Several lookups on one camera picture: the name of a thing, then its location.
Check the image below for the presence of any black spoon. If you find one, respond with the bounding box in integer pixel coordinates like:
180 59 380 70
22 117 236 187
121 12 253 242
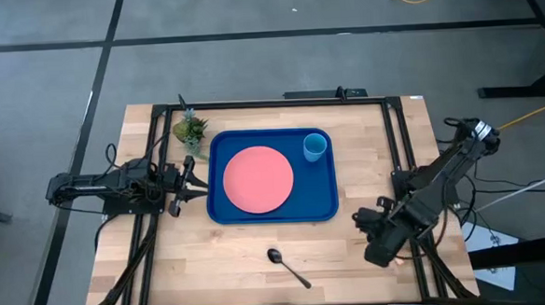
266 246 314 293

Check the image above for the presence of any pink round plate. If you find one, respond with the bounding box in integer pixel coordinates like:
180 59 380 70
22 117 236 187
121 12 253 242
220 144 297 216

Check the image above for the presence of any black low camera mount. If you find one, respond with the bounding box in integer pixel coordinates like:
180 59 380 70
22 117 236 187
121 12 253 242
282 84 370 103

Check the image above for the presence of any white cable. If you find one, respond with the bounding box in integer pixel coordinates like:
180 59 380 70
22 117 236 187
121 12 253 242
471 164 545 213

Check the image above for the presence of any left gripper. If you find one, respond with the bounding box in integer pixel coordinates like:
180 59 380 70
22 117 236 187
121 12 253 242
166 154 210 218

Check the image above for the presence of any succulent plant in black pot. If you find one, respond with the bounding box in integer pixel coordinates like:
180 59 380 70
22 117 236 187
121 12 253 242
171 106 211 164

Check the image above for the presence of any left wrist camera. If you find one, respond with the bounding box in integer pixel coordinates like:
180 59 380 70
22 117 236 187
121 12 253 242
161 162 183 191

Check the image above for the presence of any blue plastic tray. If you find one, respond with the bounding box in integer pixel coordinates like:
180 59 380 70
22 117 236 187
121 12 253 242
203 124 342 229

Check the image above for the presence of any thin black floor cable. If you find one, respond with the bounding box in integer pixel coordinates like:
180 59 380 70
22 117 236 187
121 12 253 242
468 156 545 199

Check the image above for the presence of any white paper sheet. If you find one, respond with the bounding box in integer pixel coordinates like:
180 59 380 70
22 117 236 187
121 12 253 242
460 218 524 294

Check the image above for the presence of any blue plastic cup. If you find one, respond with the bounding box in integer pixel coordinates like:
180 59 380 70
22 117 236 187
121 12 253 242
301 132 329 164

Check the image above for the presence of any black shoulder cable loop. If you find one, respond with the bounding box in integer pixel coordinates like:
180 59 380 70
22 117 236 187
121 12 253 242
103 141 137 174

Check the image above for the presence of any yellow cable with orange plug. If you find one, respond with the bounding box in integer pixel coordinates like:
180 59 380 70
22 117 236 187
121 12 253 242
496 96 545 132

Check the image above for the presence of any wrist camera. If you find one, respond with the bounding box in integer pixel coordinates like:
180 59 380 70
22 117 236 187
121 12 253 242
362 229 415 269
161 162 183 191

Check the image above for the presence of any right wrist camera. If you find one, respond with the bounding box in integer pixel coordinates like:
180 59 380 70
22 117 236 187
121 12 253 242
362 229 415 269

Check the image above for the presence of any black desk stand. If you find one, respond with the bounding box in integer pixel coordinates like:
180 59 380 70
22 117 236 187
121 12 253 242
472 0 545 101

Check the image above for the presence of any black beam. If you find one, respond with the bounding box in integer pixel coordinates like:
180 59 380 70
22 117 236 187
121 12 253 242
467 233 545 270

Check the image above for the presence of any black aluminium table frame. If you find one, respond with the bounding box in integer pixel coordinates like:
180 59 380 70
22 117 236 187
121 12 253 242
76 85 480 305

